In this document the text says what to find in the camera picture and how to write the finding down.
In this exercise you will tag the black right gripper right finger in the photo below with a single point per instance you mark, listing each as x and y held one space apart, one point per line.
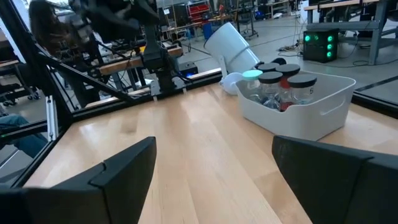
335 186

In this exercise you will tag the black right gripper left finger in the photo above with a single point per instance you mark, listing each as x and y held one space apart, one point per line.
118 193

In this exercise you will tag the clear jar with black lid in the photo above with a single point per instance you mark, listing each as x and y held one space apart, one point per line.
301 80

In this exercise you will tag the black lid jar red contents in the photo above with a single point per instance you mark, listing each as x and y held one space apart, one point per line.
287 69

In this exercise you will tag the black round disc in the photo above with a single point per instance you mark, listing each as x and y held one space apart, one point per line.
270 77

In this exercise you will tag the black round puck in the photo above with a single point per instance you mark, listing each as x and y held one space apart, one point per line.
268 67

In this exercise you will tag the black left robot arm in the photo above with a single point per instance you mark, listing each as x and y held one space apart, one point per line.
154 56

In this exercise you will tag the black office chair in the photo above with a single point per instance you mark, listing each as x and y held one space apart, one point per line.
18 90

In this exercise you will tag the person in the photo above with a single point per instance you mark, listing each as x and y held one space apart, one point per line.
46 28

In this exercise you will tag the wooden workbench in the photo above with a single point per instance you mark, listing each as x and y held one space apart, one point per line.
124 63

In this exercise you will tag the white plastic storage bin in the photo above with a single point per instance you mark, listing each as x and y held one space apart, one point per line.
295 124

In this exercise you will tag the person's leg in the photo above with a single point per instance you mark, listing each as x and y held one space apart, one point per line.
25 140

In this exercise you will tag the black box blue light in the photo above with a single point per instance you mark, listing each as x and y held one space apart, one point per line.
188 68

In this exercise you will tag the red storage bins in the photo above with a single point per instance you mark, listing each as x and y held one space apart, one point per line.
199 8

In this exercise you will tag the blue barrel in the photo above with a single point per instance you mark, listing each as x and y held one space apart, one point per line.
207 31

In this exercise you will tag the black computer green lights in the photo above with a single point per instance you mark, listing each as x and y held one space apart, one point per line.
320 49

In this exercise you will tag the white desk lamp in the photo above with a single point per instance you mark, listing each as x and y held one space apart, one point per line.
230 46

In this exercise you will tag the grey metal workbench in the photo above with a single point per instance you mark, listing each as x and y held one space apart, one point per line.
342 25

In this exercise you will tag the silver frame bracket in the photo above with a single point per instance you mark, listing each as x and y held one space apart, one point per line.
52 118

